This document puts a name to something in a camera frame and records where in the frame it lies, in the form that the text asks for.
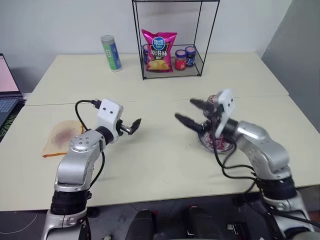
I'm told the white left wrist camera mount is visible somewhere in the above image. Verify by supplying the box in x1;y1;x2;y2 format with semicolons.
96;98;125;145

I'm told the pink potato chip bag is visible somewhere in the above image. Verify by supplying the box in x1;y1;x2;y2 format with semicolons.
141;28;179;73

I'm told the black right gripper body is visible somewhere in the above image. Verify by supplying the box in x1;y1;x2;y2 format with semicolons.
199;99;225;136

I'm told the green blue cylinder can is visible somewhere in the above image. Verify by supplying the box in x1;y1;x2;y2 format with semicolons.
100;34;123;73

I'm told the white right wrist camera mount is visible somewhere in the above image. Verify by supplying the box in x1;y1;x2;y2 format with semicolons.
214;87;237;140

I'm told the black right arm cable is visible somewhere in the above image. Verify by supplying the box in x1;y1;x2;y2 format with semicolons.
212;132;266;198

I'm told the red label jar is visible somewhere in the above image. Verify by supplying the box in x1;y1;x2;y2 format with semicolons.
174;49;187;71

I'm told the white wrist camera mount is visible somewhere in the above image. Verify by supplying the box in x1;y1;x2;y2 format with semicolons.
214;87;237;140
96;98;125;145

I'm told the grey laptop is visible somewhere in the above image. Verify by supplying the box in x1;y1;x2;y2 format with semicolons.
0;52;26;128

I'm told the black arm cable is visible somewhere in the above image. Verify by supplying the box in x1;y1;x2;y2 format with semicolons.
74;98;106;198
212;132;266;198

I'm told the blue jar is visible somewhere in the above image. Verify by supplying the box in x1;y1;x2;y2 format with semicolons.
184;46;197;68
141;43;150;65

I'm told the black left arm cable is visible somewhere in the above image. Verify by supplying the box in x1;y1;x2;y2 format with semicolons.
74;98;106;198

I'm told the green patterned mat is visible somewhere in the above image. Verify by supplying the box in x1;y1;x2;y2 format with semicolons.
0;99;27;143

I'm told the toast slice with jam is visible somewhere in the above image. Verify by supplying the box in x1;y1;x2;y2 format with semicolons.
40;119;85;159

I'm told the black wire rack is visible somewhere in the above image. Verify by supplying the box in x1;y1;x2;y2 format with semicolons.
131;0;221;81

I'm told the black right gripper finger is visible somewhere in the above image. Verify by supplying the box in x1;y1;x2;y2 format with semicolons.
174;112;201;133
189;98;210;111

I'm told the dark rounded shape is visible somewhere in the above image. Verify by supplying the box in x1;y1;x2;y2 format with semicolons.
187;205;226;240
124;209;161;240

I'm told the metal bowl with jam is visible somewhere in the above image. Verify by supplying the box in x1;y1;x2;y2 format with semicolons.
197;119;237;154

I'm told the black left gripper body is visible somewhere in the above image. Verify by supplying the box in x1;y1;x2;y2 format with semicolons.
116;119;133;137

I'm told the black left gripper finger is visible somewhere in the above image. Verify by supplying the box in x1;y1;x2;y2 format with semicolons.
129;117;143;136

